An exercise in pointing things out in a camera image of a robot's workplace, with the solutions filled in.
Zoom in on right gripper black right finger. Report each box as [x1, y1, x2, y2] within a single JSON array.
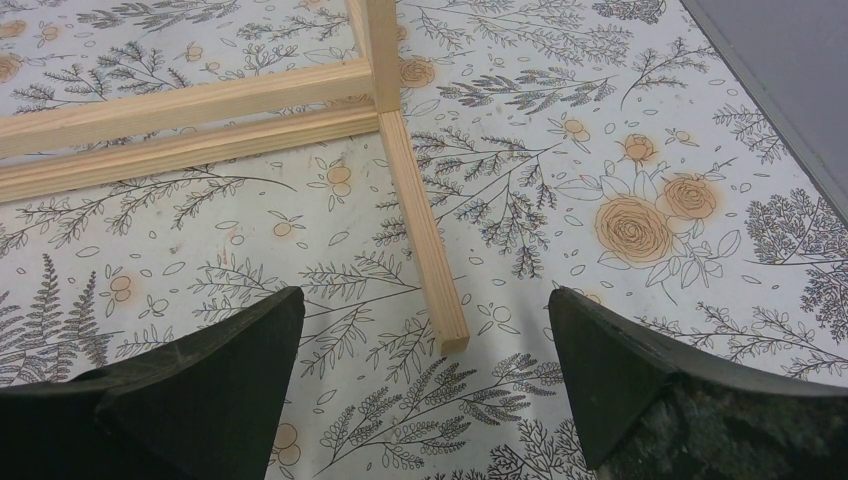
[[548, 287, 847, 479]]

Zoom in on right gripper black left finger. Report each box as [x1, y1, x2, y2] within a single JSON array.
[[1, 287, 305, 479]]

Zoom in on wooden drying rack frame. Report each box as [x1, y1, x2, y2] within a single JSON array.
[[1, 1, 470, 355]]

